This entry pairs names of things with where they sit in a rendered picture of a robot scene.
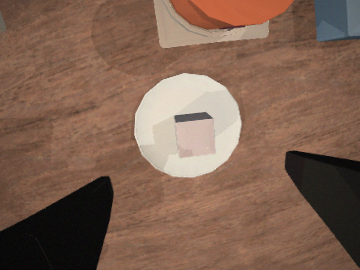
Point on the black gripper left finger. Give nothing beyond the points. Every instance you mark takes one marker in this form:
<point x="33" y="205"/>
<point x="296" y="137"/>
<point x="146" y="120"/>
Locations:
<point x="68" y="235"/>

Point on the white round dish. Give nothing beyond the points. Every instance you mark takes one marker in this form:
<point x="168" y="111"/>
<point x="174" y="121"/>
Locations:
<point x="185" y="94"/>

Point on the small blue block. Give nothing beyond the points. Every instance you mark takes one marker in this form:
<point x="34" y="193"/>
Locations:
<point x="337" y="20"/>

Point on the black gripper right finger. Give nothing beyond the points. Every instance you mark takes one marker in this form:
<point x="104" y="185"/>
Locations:
<point x="332" y="187"/>

